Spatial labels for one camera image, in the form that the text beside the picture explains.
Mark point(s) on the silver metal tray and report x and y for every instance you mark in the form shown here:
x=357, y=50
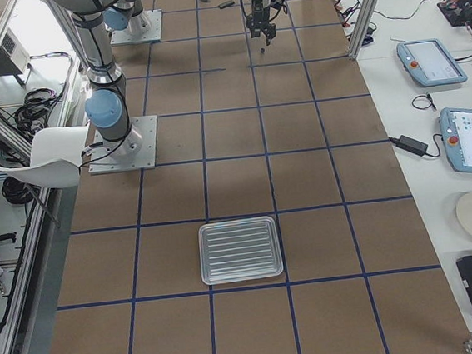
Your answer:
x=240, y=250

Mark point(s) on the black brake pad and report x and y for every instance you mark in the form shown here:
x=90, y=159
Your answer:
x=225, y=5

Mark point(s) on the blue teach pendant far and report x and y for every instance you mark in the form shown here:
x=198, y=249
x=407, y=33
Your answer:
x=429, y=63

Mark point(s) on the blue teach pendant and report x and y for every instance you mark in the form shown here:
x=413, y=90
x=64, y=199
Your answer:
x=429, y=63
x=456, y=130

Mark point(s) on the black power adapter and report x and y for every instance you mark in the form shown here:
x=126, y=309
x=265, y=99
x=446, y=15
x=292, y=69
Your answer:
x=410, y=145

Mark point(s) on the blue teach pendant near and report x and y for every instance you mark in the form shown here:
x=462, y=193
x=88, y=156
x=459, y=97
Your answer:
x=456, y=130

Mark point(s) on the white plastic chair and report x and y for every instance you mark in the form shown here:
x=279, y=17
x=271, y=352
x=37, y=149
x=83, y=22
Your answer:
x=54, y=162

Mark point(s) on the aluminium frame post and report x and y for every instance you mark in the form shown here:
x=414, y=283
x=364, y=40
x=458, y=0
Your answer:
x=360, y=29

